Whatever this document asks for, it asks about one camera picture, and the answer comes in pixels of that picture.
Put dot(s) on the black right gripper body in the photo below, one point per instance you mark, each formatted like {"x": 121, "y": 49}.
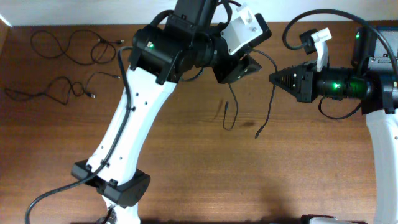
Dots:
{"x": 308, "y": 83}

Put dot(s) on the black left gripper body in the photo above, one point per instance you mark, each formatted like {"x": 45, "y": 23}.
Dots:
{"x": 224, "y": 66}

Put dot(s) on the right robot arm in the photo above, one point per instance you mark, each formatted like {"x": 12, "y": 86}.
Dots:
{"x": 372, "y": 80}

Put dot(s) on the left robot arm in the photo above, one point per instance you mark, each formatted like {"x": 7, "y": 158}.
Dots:
{"x": 173, "y": 43}

